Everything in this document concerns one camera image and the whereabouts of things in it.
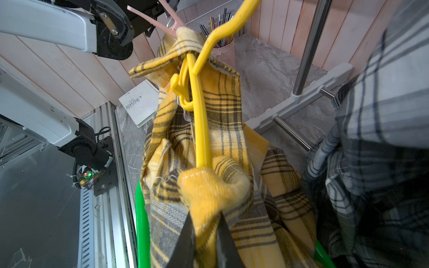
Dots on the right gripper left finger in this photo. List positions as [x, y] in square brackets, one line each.
[184, 251]

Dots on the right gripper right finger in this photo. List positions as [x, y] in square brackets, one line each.
[227, 253]

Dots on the yellow plaid shirt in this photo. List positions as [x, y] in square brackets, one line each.
[268, 214]

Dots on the yellow plastic hanger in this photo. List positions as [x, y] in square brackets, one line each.
[188, 87]

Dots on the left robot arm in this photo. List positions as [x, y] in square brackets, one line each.
[62, 59]

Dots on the green plastic basket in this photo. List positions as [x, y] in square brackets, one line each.
[143, 237]

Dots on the white booklet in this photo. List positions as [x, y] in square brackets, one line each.
[141, 102]

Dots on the grey plaid shirt right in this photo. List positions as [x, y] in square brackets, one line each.
[368, 179]

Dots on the pink pencil cup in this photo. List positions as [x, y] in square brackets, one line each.
[220, 43]

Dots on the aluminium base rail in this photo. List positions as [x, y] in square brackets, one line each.
[107, 236]

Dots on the white wire mesh shelf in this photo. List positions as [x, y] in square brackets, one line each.
[196, 13]

